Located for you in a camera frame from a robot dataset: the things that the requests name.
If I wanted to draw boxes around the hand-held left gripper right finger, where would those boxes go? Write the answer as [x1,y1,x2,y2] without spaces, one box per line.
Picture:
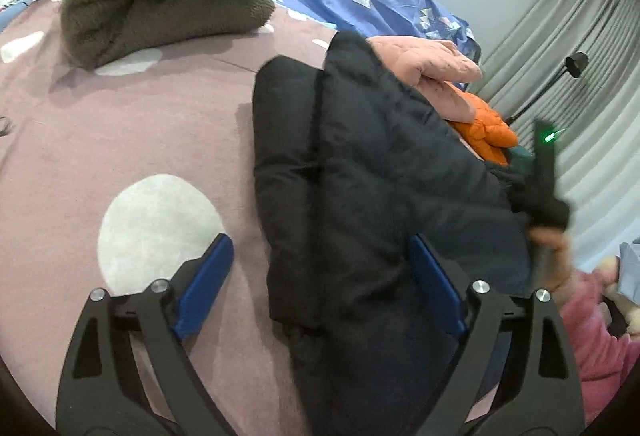
[407,235,586,436]

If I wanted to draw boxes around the grey curtain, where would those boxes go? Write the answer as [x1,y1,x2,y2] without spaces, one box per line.
[470,0,640,271]

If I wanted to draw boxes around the orange puffer jacket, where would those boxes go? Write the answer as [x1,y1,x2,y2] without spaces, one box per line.
[442,80,519,167]

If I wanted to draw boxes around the pink quilted jacket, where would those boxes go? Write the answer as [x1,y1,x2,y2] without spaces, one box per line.
[367,36,483,124]

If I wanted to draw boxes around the black puffer jacket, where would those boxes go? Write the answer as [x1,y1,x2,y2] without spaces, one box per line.
[252,30,536,436]

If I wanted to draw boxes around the teal garment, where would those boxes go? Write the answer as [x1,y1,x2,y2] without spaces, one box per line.
[507,148,536,169]

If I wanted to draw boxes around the pink dotted blanket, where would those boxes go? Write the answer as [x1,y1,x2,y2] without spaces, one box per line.
[0,0,501,436]

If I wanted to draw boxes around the person's right hand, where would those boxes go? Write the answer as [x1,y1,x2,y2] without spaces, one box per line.
[530,226,573,291]

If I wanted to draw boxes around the black floor lamp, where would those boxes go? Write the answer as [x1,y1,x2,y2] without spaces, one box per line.
[502,52,589,127]

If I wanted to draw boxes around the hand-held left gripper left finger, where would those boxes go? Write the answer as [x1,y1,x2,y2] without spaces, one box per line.
[55,232,235,436]

